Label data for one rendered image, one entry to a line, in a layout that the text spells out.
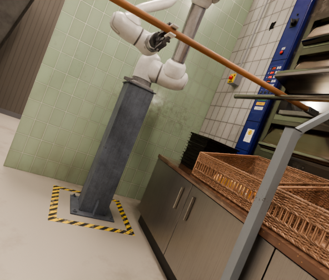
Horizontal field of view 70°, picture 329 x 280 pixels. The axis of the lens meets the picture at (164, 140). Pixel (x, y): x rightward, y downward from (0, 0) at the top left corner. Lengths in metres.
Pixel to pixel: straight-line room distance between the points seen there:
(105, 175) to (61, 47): 1.12
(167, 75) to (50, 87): 1.01
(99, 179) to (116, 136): 0.33
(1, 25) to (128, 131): 3.13
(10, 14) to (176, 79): 3.21
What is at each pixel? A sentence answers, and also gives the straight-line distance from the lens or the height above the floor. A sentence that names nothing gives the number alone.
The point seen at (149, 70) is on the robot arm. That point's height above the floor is 1.13.
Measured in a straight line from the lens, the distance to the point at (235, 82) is 2.34.
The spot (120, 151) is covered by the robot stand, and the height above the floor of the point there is 0.51.
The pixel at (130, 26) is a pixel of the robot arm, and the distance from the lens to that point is 1.35.
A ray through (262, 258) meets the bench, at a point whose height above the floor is 0.49.
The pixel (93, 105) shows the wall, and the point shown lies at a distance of 2.23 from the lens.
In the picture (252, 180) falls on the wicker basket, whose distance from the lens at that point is 1.14.
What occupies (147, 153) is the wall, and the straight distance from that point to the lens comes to 2.39.
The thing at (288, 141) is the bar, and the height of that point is 0.90.
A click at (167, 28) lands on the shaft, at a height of 1.17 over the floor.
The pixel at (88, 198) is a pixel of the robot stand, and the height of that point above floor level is 0.11.
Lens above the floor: 0.78
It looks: 2 degrees down
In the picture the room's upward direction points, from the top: 22 degrees clockwise
